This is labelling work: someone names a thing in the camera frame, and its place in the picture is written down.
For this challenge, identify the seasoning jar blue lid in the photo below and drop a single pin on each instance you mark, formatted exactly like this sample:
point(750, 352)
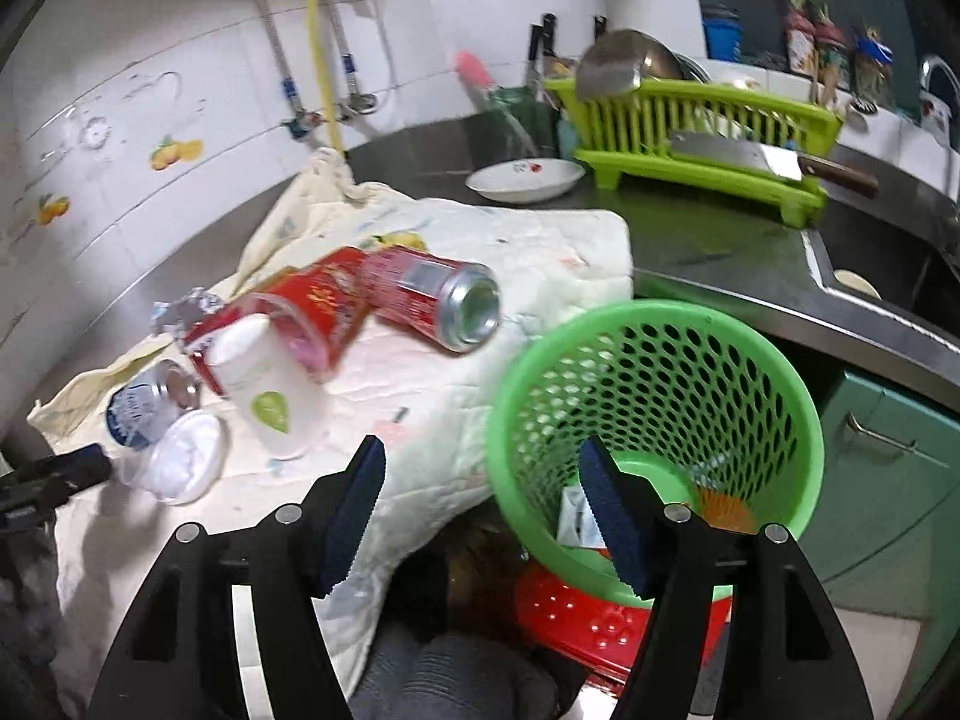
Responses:
point(874, 71)

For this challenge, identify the green plastic mesh basket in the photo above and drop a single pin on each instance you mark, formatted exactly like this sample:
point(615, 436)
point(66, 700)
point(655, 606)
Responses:
point(517, 420)

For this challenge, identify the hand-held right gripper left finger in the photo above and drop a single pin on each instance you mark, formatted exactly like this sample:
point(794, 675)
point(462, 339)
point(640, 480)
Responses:
point(352, 510)

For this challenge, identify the silver foil wrapper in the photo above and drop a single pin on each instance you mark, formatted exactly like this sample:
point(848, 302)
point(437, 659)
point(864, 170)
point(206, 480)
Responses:
point(184, 311)

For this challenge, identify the clear plastic lidded cup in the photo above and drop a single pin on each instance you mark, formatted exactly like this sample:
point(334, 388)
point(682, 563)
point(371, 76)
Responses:
point(184, 461)

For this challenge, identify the red drink can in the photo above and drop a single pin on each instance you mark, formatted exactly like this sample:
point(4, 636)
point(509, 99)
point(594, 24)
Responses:
point(420, 292)

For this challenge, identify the teal bottle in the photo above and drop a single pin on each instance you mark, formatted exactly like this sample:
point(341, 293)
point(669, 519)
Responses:
point(566, 136)

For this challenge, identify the blue plastic container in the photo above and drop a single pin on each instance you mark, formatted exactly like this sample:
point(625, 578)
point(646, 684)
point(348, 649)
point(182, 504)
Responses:
point(721, 36)

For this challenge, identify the person's grey clothing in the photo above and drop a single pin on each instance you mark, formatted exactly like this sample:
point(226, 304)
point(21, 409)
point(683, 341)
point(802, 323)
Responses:
point(450, 679)

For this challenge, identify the white plastic cup green label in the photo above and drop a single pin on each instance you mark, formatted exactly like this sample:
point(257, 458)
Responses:
point(270, 397)

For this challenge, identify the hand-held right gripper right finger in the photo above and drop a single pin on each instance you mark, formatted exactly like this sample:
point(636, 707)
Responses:
point(615, 517)

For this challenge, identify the green utensil holder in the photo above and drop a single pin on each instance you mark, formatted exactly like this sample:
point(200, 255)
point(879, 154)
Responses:
point(525, 120)

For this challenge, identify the green plastic dish rack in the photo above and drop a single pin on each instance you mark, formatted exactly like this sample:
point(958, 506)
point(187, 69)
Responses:
point(675, 109)

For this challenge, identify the white plate with red print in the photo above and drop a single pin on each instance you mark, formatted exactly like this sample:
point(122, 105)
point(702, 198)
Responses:
point(521, 181)

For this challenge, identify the blue and white can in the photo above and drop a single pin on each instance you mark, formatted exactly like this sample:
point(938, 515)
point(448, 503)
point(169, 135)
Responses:
point(139, 409)

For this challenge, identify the pink brush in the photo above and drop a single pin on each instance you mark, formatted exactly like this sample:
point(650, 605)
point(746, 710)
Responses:
point(474, 69)

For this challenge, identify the cream printed quilt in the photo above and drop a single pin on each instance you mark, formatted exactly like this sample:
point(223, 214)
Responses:
point(525, 255)

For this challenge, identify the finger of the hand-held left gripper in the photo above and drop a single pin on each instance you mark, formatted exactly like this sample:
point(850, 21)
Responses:
point(79, 467)

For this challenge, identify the steel ladle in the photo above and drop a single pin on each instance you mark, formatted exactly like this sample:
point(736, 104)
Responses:
point(611, 71)

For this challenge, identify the chrome faucet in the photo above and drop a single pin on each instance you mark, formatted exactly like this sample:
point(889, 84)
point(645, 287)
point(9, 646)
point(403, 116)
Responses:
point(934, 71)

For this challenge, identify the green cabinet door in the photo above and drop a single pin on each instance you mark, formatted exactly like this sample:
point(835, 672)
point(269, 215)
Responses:
point(885, 510)

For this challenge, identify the stainless steel sink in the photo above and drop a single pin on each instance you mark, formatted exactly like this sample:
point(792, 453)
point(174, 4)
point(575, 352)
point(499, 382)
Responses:
point(900, 270)

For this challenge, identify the red plastic stool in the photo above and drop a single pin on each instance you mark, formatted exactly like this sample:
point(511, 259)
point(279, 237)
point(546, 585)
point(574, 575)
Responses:
point(577, 622)

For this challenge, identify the wall water valve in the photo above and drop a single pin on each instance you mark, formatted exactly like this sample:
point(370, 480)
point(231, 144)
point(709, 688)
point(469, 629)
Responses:
point(301, 124)
point(358, 105)

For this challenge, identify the small white packet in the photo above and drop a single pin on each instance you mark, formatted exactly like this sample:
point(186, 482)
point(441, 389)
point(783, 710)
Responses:
point(579, 517)

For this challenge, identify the red paper cup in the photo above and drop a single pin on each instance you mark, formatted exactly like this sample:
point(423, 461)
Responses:
point(330, 300)

